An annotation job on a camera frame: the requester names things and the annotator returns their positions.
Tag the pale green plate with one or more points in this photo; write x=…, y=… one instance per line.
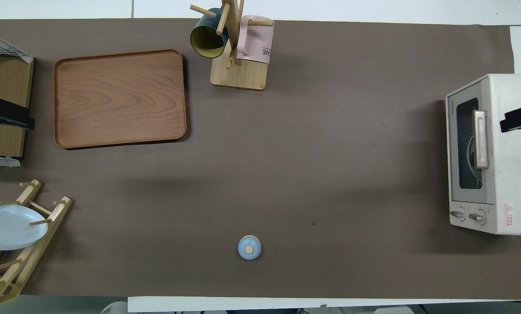
x=467, y=155

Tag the white toaster oven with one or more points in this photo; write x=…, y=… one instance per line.
x=518, y=174

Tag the oven control knob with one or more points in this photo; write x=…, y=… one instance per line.
x=477, y=216
x=457, y=214

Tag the wooden shelf box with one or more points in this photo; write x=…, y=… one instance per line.
x=5, y=83

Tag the white plastic wrap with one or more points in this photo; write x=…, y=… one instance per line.
x=22, y=54
x=1, y=161

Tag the wooden serving tray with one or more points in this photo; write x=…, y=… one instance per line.
x=118, y=98

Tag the wooden dish rack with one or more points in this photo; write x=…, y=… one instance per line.
x=57, y=213

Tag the light blue plate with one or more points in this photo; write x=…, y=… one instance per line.
x=7, y=226

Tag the brown table mat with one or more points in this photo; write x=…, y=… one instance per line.
x=330, y=152

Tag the dark blue mug yellow inside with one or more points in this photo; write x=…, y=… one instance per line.
x=206, y=41

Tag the wooden mug tree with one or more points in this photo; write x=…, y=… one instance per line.
x=238, y=76

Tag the pink mug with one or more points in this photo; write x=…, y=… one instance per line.
x=256, y=43

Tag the blue bell with wooden knob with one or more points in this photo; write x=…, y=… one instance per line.
x=249, y=248

